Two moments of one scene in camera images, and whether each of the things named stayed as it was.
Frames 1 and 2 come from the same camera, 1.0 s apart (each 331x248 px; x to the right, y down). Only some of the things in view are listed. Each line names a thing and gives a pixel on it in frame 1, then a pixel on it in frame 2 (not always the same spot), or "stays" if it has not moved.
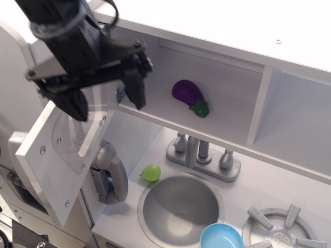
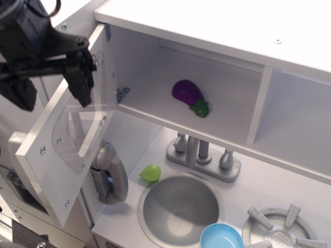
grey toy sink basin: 174,208 stays
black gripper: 85,53 -> 30,45
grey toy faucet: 195,153 stays
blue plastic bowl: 221,235 stays
